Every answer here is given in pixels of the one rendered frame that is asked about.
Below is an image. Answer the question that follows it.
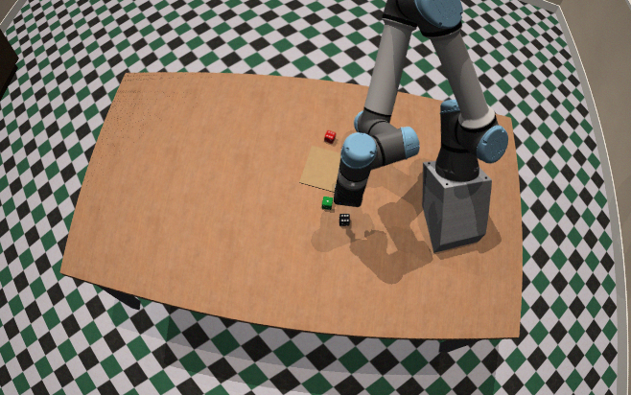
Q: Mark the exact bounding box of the black die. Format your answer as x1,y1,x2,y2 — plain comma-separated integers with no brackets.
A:
339,214,350,226

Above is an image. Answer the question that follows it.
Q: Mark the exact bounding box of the green die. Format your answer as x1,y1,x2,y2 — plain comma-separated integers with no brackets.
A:
321,197,333,210

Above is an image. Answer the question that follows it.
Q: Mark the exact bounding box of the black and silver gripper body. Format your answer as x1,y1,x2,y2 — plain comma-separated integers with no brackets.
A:
334,171,368,207

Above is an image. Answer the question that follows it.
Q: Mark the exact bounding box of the red die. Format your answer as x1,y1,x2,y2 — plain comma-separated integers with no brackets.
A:
324,130,336,144

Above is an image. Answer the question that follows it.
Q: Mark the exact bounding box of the tan square mat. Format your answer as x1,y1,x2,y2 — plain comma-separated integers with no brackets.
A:
299,146,340,192

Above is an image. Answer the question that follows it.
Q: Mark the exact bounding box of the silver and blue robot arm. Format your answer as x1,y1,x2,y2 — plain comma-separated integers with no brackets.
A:
339,0,508,182

